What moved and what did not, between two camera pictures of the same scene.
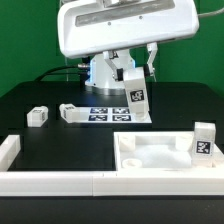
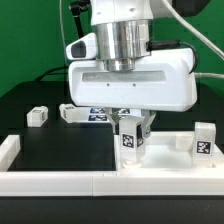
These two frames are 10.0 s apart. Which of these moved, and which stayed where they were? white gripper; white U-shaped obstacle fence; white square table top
Moved: white gripper
Stayed: white U-shaped obstacle fence; white square table top
